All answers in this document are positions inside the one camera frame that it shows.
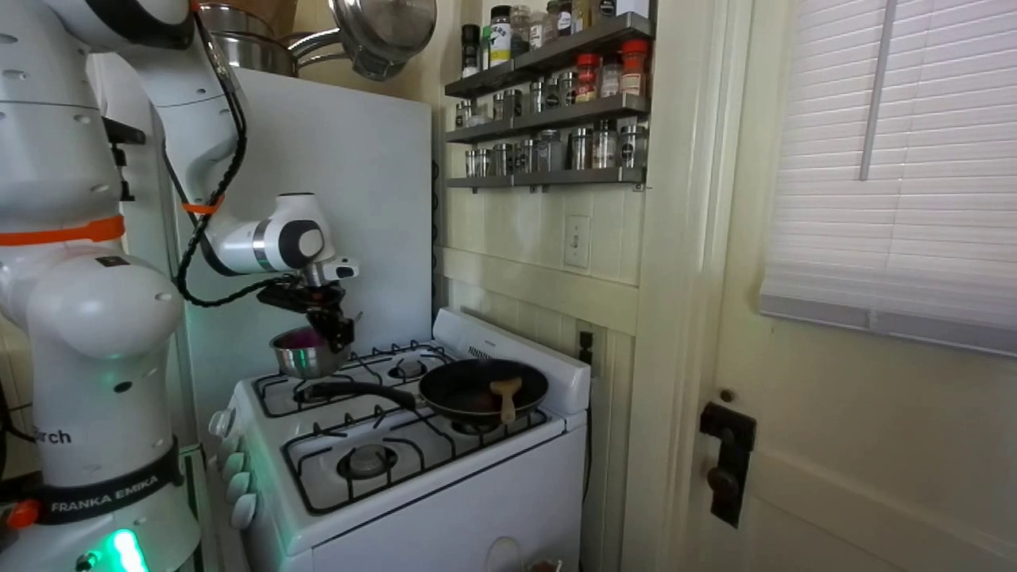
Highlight black frying pan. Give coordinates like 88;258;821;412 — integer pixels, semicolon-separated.
293;354;554;421

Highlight red round button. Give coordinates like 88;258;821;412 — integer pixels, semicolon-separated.
0;495;43;534

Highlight black stove grate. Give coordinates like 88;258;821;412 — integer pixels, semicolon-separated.
279;400;554;517
251;342;455;421

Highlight white window blind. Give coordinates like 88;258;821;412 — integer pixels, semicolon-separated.
756;0;1017;362

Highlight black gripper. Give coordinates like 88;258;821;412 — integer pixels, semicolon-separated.
302;278;359;354

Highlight small orange strap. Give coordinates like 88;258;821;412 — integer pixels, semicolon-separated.
178;198;230;223

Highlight white label jar black cap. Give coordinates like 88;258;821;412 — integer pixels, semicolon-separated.
482;3;519;70

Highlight metal spice rack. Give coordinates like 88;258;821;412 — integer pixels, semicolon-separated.
443;9;655;192

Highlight wide orange strap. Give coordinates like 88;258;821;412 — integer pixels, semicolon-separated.
0;213;128;255

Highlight red spice jar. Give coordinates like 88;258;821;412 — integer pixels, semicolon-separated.
619;37;651;104
572;49;604;108

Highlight white gas stove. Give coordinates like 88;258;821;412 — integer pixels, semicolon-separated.
202;305;594;572

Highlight hanging steel pot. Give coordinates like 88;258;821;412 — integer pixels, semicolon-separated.
326;0;443;84

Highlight white refrigerator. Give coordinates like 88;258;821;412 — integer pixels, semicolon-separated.
84;49;437;424

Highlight black door lock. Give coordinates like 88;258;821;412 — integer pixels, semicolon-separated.
695;398;763;531

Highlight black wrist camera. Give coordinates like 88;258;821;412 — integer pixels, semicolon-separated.
255;276;322;312

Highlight round gas burner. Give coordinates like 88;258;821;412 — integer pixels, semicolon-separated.
333;440;400;484
387;354;433;383

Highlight cream panelled door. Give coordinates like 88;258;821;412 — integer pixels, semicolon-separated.
676;0;1017;572

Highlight black bracket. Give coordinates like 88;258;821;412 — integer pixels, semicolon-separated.
97;111;151;202

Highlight glass spice jar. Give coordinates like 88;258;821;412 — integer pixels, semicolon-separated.
618;115;651;176
589;120;619;171

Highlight silver bowl magenta inside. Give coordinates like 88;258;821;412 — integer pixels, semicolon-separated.
267;323;346;382

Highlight white wall outlet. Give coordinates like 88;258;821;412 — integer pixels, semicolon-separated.
562;213;592;271

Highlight white blind wand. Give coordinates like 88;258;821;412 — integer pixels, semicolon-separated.
854;0;903;184

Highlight dark spice jar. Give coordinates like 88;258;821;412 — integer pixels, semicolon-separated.
458;23;482;78

